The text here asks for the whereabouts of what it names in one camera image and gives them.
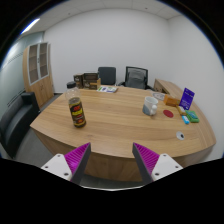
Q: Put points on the round white patterned paper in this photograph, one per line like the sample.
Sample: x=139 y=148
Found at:
x=159 y=96

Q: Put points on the round grey desk grommet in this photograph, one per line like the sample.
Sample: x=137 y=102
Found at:
x=180 y=135

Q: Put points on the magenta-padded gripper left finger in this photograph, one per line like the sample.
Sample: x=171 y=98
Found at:
x=76 y=159

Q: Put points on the flat round red coaster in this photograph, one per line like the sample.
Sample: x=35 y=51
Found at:
x=168 y=113

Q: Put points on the white mug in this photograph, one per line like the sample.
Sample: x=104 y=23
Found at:
x=150 y=104

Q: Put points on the grey mesh-back office chair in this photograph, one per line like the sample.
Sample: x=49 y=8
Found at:
x=136 y=78

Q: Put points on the purple standing pouch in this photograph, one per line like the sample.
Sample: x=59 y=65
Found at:
x=187 y=98

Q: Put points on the tan cardboard box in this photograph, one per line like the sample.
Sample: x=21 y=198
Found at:
x=93 y=85

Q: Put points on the small yellow white-labelled box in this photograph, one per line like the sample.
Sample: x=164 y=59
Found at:
x=181 y=110

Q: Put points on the wooden side desk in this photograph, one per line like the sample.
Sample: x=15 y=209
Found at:
x=165 y=85

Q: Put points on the wooden glass-door cabinet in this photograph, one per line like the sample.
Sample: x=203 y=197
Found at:
x=41 y=90

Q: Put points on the clear bottle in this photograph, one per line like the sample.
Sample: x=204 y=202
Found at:
x=77 y=113

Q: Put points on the white green purple leaflet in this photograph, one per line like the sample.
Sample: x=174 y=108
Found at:
x=107 y=89

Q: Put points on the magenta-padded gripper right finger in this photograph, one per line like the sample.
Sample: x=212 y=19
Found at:
x=148 y=159

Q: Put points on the green packet stack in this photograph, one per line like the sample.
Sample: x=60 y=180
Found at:
x=192 y=116

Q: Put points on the black padded office chair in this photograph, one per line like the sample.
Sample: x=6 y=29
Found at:
x=107 y=75

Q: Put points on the small light blue box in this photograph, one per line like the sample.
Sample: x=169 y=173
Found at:
x=185 y=119

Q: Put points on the black leather sofa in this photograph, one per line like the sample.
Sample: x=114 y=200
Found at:
x=16 y=123

